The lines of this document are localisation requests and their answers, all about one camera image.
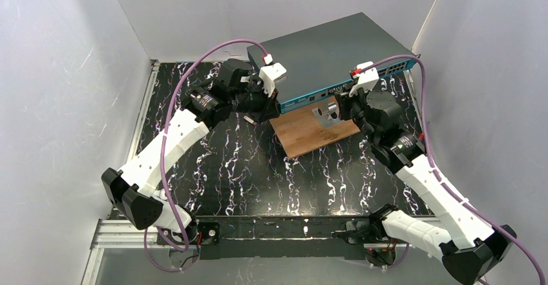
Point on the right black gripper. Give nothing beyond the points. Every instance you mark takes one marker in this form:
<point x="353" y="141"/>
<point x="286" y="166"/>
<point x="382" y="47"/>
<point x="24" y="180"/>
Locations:
<point x="346" y="108"/>

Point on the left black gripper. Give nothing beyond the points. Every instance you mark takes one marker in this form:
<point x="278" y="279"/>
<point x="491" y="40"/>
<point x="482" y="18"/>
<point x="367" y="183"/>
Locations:
<point x="265" y="105"/>

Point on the silver SFP module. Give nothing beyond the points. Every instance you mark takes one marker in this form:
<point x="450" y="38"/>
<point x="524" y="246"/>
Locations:
<point x="249" y="120"/>

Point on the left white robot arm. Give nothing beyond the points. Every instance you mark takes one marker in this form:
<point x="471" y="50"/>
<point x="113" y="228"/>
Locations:
<point x="133" y="188"/>

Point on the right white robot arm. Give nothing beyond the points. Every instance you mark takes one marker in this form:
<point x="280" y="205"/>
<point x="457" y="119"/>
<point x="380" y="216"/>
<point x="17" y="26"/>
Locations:
<point x="467" y="246"/>

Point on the wooden base board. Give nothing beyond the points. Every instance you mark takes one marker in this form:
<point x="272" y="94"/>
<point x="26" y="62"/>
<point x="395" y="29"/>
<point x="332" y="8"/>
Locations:
<point x="299" y="132"/>

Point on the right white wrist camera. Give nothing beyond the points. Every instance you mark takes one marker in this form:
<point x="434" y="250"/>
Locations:
<point x="365" y="77"/>

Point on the metal switch stand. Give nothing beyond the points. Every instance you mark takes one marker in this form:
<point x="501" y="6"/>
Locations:
<point x="327" y="115"/>

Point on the grey teal network switch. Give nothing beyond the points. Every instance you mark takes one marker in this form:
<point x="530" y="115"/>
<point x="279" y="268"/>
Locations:
<point x="319" y="59"/>

